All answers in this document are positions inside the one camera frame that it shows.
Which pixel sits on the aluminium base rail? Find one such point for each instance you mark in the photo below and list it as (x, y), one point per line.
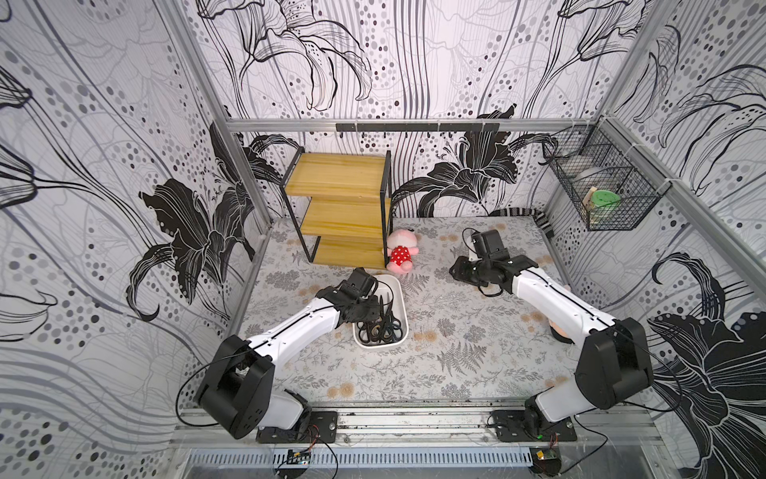
(434, 423)

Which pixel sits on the black yellow handled scissors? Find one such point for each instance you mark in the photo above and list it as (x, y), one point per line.
(369, 334)

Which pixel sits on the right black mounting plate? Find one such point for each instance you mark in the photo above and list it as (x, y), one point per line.
(516, 425)

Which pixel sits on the green lid in basket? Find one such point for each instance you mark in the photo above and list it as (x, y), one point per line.
(605, 200)

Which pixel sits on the white vented cable duct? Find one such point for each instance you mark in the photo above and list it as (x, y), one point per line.
(368, 457)

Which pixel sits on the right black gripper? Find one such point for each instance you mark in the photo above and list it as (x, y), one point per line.
(470, 271)

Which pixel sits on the white plastic storage box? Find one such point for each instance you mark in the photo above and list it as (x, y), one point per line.
(389, 289)

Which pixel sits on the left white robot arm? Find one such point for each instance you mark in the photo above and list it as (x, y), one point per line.
(238, 392)

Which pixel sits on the rose gold scissors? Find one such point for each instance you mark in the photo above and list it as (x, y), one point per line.
(392, 328)

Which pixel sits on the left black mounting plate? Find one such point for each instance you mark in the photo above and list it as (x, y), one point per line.
(319, 425)

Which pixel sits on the black mounting plate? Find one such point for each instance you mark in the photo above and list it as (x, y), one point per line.
(516, 425)
(319, 425)

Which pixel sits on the black wire wall basket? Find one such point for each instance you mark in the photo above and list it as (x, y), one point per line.
(586, 158)

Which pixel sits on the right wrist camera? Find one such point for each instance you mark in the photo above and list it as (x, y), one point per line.
(489, 245)

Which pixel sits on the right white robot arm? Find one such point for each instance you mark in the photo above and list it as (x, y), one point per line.
(614, 362)

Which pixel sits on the black yellow connector box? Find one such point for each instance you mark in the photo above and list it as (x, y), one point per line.
(546, 461)

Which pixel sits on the small circuit board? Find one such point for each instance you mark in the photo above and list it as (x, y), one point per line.
(301, 458)

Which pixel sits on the black hook rail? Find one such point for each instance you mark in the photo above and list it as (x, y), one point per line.
(365, 127)

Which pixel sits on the pink doll with blue hat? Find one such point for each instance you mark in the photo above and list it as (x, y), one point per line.
(558, 333)

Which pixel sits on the pink plush pig toy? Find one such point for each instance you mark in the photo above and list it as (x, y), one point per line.
(402, 245)

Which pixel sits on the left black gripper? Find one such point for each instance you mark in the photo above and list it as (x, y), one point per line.
(373, 310)

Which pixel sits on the wooden shelf black frame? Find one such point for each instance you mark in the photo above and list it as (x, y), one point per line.
(348, 216)

